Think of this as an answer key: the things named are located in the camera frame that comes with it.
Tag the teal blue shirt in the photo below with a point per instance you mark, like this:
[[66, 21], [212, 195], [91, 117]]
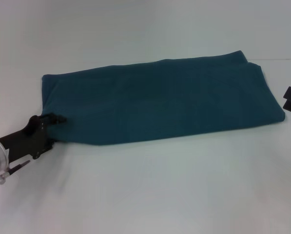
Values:
[[160, 97]]

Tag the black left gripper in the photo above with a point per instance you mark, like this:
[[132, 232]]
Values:
[[25, 140]]

